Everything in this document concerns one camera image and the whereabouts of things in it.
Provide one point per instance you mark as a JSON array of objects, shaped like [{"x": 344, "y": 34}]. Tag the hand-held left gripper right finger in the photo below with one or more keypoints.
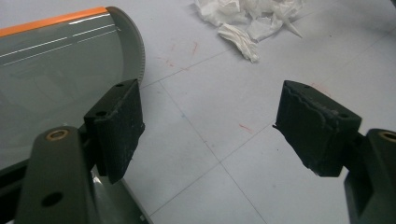
[{"x": 314, "y": 130}]

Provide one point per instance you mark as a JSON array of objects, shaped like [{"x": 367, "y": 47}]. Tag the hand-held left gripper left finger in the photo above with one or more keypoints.
[{"x": 120, "y": 130}]

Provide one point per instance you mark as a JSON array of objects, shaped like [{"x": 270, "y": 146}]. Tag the grey dustpan with orange edge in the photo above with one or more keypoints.
[{"x": 62, "y": 68}]

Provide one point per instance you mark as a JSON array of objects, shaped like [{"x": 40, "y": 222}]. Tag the white tissue paper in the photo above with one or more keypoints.
[{"x": 246, "y": 18}]

